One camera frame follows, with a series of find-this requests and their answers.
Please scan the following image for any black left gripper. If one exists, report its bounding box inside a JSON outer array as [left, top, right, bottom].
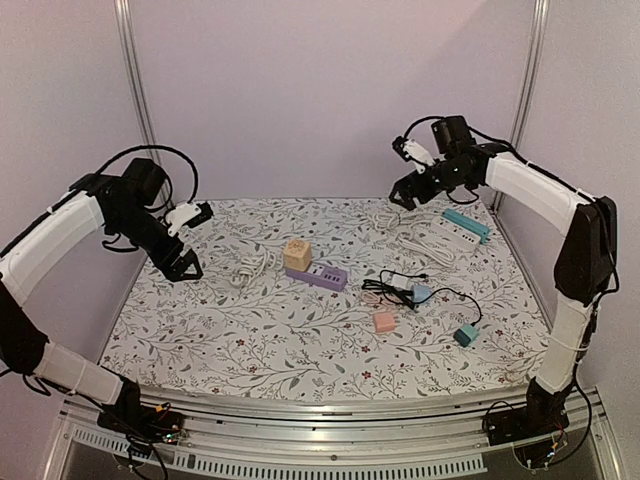
[[110, 203, 204, 281]]

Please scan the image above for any white power strip cable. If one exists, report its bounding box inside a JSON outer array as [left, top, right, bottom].
[[369, 209, 459, 265]]

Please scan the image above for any white power strip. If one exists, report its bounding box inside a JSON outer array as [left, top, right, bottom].
[[430, 217, 481, 251]]

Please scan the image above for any beige cube socket adapter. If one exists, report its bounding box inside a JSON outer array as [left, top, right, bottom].
[[283, 239, 312, 272]]

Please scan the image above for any purple power strip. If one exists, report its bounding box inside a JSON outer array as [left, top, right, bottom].
[[285, 263, 348, 292]]

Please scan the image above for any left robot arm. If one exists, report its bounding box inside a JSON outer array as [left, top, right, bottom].
[[1, 158, 212, 434]]

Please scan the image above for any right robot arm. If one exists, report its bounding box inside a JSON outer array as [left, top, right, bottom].
[[389, 115, 619, 436]]

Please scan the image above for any light blue charger plug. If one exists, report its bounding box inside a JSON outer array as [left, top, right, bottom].
[[411, 284, 432, 305]]

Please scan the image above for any pink charger plug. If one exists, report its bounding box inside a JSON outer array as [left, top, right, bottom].
[[373, 312, 396, 334]]

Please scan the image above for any teal charger plug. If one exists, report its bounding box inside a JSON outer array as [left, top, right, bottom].
[[453, 324, 479, 347]]

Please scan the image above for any teal power strip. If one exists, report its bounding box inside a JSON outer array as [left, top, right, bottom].
[[442, 209, 490, 244]]

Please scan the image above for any white charger adapter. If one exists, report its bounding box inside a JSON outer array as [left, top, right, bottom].
[[388, 273, 414, 290]]

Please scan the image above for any floral table mat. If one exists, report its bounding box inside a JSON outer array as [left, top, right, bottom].
[[101, 199, 548, 402]]

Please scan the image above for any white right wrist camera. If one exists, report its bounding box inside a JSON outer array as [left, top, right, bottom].
[[392, 136, 435, 174]]

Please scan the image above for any black charger cable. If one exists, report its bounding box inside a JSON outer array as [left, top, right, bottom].
[[360, 269, 484, 329]]

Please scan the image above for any pink coiled cable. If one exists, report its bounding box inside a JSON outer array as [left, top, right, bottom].
[[360, 292, 401, 309]]

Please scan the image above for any right aluminium frame post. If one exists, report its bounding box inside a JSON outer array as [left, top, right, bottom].
[[489, 0, 549, 211]]

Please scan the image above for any aluminium frame post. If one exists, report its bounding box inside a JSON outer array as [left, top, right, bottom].
[[489, 0, 549, 211], [114, 0, 155, 144]]

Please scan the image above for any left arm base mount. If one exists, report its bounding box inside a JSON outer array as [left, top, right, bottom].
[[97, 401, 186, 444]]

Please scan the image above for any aluminium front rail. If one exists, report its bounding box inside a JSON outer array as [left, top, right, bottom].
[[44, 387, 627, 479]]

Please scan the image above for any left aluminium frame post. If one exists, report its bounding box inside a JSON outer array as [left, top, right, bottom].
[[114, 0, 155, 144]]

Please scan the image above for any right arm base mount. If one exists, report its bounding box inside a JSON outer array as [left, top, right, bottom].
[[482, 400, 569, 470]]

